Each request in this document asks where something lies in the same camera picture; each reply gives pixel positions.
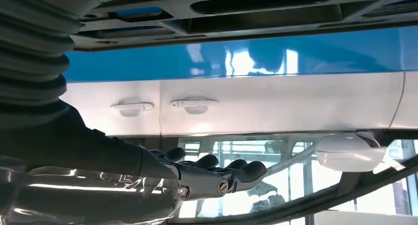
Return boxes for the blue metal shelf rack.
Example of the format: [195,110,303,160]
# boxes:
[64,25,418,83]

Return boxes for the white car side mirror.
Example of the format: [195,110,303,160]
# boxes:
[316,132,388,173]

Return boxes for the white car door handle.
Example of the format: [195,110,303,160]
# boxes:
[169,97,220,115]
[110,101,155,118]

